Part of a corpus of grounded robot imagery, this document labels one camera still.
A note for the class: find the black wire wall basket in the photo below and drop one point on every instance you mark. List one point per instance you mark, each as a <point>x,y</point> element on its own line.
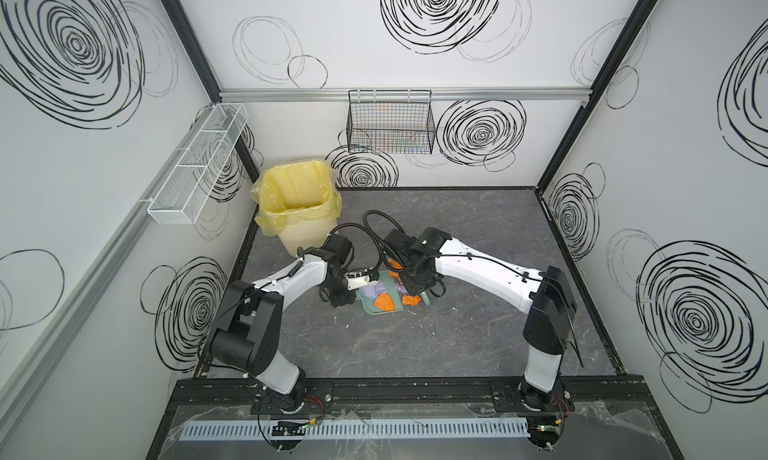
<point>390,121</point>

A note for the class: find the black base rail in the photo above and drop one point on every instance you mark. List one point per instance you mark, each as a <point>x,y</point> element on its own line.
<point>328,395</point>

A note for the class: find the orange paper scrap near bin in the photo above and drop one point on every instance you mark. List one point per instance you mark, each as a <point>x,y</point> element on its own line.
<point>395,268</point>

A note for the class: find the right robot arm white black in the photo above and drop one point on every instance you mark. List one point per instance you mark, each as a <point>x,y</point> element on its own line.
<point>543,297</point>

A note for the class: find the mint green dustpan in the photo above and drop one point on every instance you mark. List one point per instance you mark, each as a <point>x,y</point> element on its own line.
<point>367,305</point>

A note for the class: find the mint green hand brush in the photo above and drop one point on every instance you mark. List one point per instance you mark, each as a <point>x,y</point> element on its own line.
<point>425,298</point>

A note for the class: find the yellow plastic bin liner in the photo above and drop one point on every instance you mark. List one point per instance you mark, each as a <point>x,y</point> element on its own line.
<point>295,193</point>

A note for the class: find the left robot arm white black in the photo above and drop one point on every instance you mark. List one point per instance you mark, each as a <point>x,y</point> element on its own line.
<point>246,330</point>

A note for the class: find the white slotted cable duct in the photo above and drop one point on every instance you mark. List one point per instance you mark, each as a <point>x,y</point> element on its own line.
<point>353,429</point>

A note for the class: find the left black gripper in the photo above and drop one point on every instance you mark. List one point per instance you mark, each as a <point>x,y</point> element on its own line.
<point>342,293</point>

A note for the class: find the small orange scrap front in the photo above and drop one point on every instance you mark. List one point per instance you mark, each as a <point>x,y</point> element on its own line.
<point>384,303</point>

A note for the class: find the purple paper scrap back right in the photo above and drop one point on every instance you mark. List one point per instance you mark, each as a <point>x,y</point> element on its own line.
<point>373,291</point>

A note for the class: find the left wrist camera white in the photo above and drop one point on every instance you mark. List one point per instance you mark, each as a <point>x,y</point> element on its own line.
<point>356,280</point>

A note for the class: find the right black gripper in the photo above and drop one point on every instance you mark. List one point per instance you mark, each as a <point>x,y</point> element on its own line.
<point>417,283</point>

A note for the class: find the orange paper scrap beside purple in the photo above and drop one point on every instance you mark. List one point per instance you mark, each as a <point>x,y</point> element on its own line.
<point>408,300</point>

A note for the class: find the cream trash bin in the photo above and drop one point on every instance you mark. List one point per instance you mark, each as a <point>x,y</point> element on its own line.
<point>305,228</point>

